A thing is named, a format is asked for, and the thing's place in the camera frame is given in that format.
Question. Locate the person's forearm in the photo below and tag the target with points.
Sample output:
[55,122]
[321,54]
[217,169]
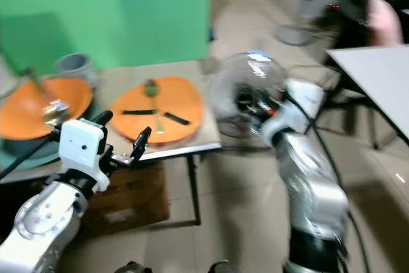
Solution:
[385,22]

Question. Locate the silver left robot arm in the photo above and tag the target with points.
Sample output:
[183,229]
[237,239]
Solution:
[38,228]

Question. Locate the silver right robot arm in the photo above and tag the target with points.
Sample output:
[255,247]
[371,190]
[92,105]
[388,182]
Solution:
[316,196]

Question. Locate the black chopstick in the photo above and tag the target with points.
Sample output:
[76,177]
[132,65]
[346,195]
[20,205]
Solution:
[177,118]
[138,112]

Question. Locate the brown cardboard box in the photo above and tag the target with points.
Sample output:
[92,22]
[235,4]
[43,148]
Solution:
[134,199]

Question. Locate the golden metal ladle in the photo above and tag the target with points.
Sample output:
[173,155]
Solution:
[56,113]

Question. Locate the golden metal spoon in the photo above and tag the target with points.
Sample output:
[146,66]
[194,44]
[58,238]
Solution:
[151,87]

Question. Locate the orange plate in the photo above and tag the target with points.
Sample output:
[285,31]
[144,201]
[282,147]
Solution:
[182,100]

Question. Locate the grey cup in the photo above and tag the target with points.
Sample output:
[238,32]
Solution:
[75,65]

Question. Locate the wooden table with black legs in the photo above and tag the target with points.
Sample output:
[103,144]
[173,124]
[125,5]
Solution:
[209,133]

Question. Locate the round grey stand base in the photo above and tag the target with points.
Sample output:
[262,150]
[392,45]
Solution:
[294,34]

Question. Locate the orange bowl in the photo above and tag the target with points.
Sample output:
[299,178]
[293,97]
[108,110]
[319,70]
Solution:
[22,116]

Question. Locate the teal plate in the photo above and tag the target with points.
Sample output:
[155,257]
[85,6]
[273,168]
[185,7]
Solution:
[16,151]

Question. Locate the green backdrop screen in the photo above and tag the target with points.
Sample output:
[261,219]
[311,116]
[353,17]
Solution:
[102,11]

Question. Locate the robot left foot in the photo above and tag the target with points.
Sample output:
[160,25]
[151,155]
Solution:
[133,267]

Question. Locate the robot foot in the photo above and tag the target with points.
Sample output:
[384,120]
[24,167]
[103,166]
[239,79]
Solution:
[223,267]
[133,267]

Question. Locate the white table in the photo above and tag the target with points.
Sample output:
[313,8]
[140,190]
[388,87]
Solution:
[377,78]

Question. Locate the black device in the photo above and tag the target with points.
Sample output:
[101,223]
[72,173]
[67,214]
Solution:
[354,7]

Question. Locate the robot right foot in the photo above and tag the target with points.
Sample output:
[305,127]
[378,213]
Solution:
[223,267]

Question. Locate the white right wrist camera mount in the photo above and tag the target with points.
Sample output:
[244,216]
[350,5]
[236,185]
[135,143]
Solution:
[294,113]

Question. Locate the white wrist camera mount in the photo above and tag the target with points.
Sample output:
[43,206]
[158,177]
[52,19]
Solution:
[294,113]
[82,148]

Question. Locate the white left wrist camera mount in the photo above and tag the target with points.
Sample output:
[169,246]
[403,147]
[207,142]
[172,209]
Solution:
[82,148]

